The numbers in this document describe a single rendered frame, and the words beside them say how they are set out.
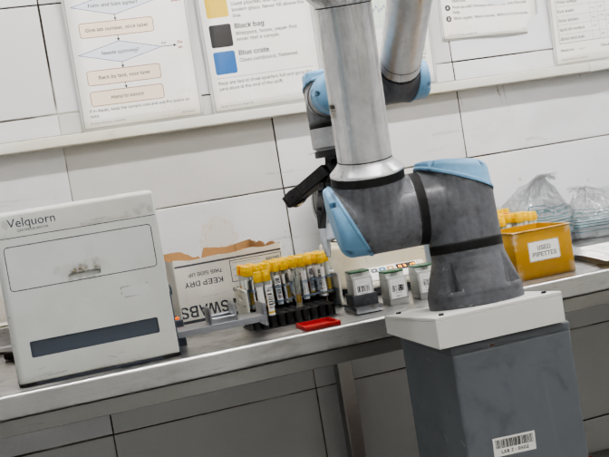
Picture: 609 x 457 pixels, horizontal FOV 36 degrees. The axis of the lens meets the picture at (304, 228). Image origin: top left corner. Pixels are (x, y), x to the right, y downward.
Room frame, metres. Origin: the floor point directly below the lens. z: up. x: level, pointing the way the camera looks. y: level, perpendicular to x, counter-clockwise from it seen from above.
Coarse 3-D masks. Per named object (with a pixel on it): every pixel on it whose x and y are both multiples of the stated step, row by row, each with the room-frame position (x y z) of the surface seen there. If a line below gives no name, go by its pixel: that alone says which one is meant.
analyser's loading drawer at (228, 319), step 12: (228, 300) 1.75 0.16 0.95; (204, 312) 1.74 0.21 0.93; (228, 312) 1.75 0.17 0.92; (252, 312) 1.77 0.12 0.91; (264, 312) 1.71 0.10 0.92; (204, 324) 1.71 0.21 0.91; (216, 324) 1.69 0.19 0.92; (228, 324) 1.69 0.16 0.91; (240, 324) 1.70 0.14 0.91; (264, 324) 1.72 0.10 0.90; (180, 336) 1.67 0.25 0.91
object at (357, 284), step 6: (348, 276) 1.82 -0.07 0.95; (354, 276) 1.81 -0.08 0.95; (360, 276) 1.81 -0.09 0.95; (366, 276) 1.80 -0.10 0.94; (348, 282) 1.82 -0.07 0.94; (354, 282) 1.80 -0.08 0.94; (360, 282) 1.80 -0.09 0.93; (366, 282) 1.80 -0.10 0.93; (348, 288) 1.83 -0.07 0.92; (354, 288) 1.80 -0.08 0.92; (360, 288) 1.80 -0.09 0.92; (366, 288) 1.80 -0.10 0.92; (372, 288) 1.81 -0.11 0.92; (354, 294) 1.80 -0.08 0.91; (360, 294) 1.80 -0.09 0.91
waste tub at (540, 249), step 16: (528, 224) 2.01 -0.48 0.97; (544, 224) 1.99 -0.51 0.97; (560, 224) 1.89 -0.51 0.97; (512, 240) 1.87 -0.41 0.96; (528, 240) 1.87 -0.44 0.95; (544, 240) 1.88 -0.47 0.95; (560, 240) 1.89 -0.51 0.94; (512, 256) 1.87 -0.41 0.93; (528, 256) 1.87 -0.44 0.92; (544, 256) 1.88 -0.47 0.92; (560, 256) 1.89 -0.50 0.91; (528, 272) 1.87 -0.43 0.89; (544, 272) 1.88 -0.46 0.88; (560, 272) 1.89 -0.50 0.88
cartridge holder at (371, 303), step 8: (352, 296) 1.80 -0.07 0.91; (360, 296) 1.79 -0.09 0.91; (368, 296) 1.80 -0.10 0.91; (376, 296) 1.80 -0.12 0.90; (344, 304) 1.86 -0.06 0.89; (352, 304) 1.81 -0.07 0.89; (360, 304) 1.79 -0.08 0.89; (368, 304) 1.80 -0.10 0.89; (376, 304) 1.79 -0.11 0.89; (352, 312) 1.81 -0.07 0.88; (360, 312) 1.78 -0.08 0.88; (368, 312) 1.78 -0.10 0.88
